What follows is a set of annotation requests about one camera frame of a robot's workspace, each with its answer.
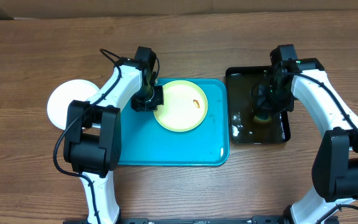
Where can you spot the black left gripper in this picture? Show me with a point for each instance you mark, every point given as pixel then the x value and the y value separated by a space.
pixel 137 106

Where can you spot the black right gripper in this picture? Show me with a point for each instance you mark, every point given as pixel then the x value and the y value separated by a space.
pixel 266 106

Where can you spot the green yellow sponge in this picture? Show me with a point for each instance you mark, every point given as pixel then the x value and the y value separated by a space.
pixel 262 119

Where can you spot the yellow plate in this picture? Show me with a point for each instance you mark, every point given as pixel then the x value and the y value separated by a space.
pixel 184 107

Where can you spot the white plate with ketchup streak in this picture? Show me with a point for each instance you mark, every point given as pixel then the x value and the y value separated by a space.
pixel 63 95

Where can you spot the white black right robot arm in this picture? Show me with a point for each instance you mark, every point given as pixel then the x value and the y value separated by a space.
pixel 335 169

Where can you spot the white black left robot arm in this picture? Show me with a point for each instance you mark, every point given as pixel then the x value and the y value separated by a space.
pixel 89 147

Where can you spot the black water tray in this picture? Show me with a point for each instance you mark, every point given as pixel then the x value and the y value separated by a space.
pixel 239 81

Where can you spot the teal plastic tray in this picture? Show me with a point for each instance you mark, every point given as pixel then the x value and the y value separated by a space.
pixel 146 143

